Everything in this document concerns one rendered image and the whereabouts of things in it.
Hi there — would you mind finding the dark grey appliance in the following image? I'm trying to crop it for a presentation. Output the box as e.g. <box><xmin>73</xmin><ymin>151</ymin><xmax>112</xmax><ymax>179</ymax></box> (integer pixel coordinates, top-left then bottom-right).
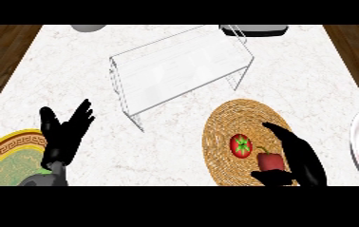
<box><xmin>218</xmin><ymin>24</ymin><xmax>289</xmax><ymax>38</ymax></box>

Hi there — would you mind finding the red bell pepper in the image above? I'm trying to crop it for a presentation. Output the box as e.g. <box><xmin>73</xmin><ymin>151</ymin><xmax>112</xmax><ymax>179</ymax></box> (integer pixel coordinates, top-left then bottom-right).
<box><xmin>255</xmin><ymin>145</ymin><xmax>286</xmax><ymax>173</ymax></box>

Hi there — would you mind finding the yellow and green patterned plate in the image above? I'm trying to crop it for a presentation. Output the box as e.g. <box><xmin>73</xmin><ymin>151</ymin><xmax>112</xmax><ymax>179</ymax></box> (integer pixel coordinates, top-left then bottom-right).
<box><xmin>0</xmin><ymin>128</ymin><xmax>53</xmax><ymax>187</ymax></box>

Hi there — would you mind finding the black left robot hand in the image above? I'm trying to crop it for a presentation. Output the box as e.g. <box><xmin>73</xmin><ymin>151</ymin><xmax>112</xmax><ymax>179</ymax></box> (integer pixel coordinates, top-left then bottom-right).
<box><xmin>38</xmin><ymin>98</ymin><xmax>95</xmax><ymax>171</ymax></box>

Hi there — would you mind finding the round woven wicker placemat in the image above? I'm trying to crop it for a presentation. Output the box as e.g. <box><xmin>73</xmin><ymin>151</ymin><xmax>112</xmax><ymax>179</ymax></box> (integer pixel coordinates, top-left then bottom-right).
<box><xmin>200</xmin><ymin>98</ymin><xmax>299</xmax><ymax>187</ymax></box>

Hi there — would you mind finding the red tomato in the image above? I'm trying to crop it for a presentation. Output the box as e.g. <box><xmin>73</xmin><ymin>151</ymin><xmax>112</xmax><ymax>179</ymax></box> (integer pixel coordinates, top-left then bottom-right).
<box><xmin>228</xmin><ymin>133</ymin><xmax>253</xmax><ymax>159</ymax></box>

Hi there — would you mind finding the grey round bowl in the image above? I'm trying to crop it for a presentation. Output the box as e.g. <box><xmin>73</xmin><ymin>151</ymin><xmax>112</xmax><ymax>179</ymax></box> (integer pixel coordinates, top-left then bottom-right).
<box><xmin>69</xmin><ymin>24</ymin><xmax>109</xmax><ymax>33</ymax></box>

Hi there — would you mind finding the white plate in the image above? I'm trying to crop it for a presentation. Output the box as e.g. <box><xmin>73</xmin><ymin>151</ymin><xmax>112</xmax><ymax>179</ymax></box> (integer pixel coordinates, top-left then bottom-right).
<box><xmin>348</xmin><ymin>111</ymin><xmax>359</xmax><ymax>172</ymax></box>

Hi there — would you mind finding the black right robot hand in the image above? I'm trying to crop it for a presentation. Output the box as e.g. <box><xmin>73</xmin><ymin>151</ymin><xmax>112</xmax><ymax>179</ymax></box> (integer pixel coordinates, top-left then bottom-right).
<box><xmin>249</xmin><ymin>122</ymin><xmax>329</xmax><ymax>187</ymax></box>

